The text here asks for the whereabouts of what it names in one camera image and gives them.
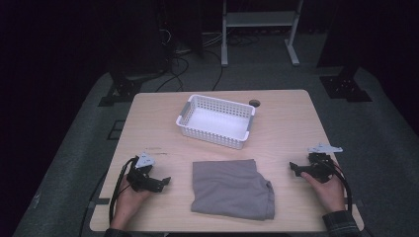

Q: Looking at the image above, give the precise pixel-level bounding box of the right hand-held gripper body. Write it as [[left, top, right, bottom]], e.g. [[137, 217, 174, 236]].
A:
[[306, 142, 344, 185]]

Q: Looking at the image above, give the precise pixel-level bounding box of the white metal stand frame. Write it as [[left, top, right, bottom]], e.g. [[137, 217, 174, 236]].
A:
[[220, 0, 304, 68]]

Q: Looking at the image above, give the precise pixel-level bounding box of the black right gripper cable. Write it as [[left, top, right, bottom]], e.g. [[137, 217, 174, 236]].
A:
[[324, 159, 354, 213]]

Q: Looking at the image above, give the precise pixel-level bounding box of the white perforated plastic basket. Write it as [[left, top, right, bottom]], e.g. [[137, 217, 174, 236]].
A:
[[175, 94, 257, 151]]

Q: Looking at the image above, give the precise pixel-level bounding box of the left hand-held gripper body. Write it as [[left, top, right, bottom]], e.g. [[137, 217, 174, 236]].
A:
[[126, 152, 163, 194]]

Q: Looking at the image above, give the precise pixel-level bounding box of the black stand base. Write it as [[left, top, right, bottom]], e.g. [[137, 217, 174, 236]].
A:
[[317, 63, 374, 103], [98, 58, 166, 108]]

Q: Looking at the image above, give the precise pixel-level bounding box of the black floor cable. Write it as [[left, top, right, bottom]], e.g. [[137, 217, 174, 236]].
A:
[[154, 55, 191, 93], [204, 48, 225, 92]]

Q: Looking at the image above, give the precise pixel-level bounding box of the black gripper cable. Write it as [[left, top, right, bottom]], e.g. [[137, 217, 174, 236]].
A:
[[108, 157, 137, 226], [324, 159, 354, 213]]

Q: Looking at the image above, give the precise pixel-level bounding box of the person's right hand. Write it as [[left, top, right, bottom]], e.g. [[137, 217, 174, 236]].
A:
[[300, 171, 347, 213]]

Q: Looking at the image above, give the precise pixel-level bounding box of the gray cloth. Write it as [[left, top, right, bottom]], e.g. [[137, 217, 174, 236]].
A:
[[190, 158, 276, 221]]

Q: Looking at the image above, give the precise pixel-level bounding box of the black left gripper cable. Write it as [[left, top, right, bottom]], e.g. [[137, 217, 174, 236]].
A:
[[108, 157, 137, 226]]

